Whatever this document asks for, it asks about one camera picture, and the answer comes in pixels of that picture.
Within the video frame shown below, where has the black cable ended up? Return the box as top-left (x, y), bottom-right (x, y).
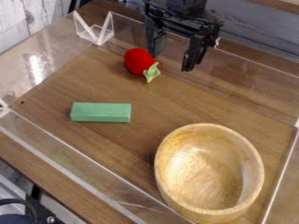
top-left (0, 198), bottom-right (39, 224)

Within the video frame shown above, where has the green rectangular block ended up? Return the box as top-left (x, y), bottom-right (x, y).
top-left (69, 102), bottom-right (131, 123)

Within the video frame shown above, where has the black clamp bracket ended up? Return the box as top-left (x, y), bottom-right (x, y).
top-left (25, 185), bottom-right (65, 224)

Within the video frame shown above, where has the clear acrylic tray wall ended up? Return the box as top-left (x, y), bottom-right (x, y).
top-left (0, 7), bottom-right (299, 224)

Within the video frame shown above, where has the wooden bowl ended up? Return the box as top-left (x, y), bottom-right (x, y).
top-left (153, 123), bottom-right (266, 224)

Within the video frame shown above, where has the clear acrylic corner bracket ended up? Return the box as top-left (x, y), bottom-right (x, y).
top-left (72, 11), bottom-right (115, 46)

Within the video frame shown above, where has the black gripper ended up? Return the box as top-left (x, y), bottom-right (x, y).
top-left (143, 0), bottom-right (224, 72)

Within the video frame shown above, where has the red plush strawberry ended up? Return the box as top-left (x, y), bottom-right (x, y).
top-left (124, 48), bottom-right (161, 83)

